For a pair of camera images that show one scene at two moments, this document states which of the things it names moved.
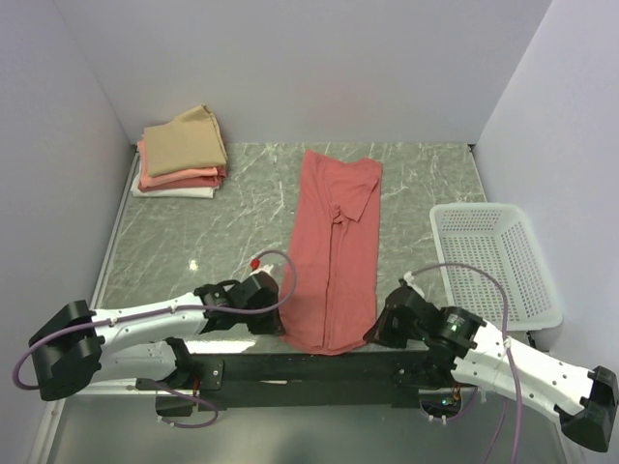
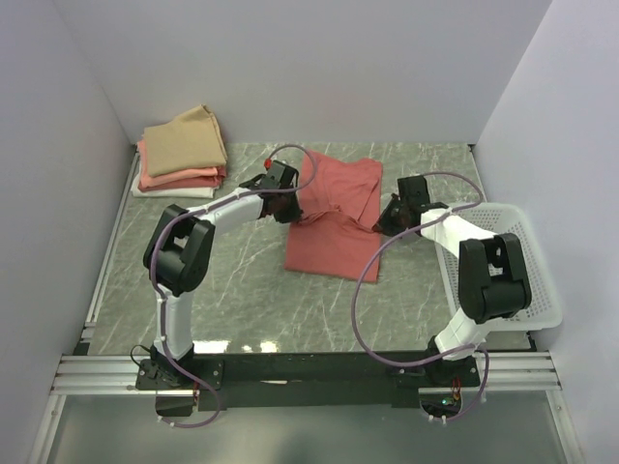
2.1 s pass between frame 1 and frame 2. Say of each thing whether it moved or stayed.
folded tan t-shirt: stayed
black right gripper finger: moved
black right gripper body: moved
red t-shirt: moved
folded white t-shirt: stayed
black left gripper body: moved
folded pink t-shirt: stayed
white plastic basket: stayed
